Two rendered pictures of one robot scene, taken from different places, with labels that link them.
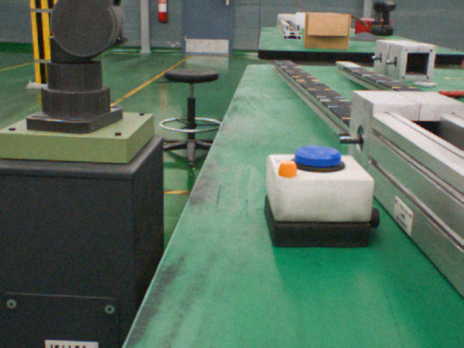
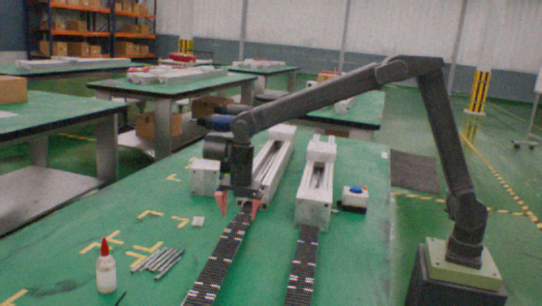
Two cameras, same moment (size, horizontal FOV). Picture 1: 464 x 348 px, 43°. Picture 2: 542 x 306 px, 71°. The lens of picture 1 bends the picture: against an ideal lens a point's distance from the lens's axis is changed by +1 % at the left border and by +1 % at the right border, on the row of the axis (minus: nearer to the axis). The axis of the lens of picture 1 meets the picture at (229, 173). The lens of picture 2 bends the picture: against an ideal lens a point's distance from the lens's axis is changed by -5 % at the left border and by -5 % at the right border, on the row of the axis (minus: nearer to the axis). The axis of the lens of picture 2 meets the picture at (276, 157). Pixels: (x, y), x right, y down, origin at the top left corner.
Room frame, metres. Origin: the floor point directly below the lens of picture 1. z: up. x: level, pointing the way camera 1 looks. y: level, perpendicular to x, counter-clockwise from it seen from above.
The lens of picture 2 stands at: (1.73, -0.13, 1.29)
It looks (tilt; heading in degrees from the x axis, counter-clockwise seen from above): 16 degrees down; 190
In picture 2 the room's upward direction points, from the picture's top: 5 degrees clockwise
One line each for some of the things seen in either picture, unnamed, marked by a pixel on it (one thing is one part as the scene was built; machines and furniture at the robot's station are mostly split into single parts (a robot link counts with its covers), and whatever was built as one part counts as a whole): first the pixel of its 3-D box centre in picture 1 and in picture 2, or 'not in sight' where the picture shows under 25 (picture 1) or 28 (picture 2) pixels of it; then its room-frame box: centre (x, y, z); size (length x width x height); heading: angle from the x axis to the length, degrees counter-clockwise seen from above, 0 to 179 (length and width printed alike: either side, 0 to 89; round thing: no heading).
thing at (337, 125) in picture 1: (306, 88); not in sight; (1.29, -0.17, 0.79); 0.96 x 0.04 x 0.03; 3
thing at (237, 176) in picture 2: not in sight; (241, 175); (0.80, -0.38, 0.94); 0.10 x 0.07 x 0.07; 94
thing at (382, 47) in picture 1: (391, 58); not in sight; (1.72, -0.46, 0.83); 0.11 x 0.10 x 0.10; 93
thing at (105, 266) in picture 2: not in sight; (105, 263); (1.13, -0.56, 0.84); 0.04 x 0.04 x 0.12
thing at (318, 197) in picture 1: (324, 196); (351, 198); (0.48, -0.08, 0.81); 0.10 x 0.08 x 0.06; 93
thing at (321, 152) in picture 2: not in sight; (321, 154); (0.21, -0.22, 0.87); 0.16 x 0.11 x 0.07; 3
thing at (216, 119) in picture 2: not in sight; (215, 142); (0.32, -0.62, 0.89); 0.20 x 0.08 x 0.22; 106
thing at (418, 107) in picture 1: (391, 138); (316, 209); (0.65, -0.19, 0.83); 0.12 x 0.09 x 0.10; 93
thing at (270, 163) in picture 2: not in sight; (273, 160); (0.22, -0.41, 0.82); 0.80 x 0.10 x 0.09; 3
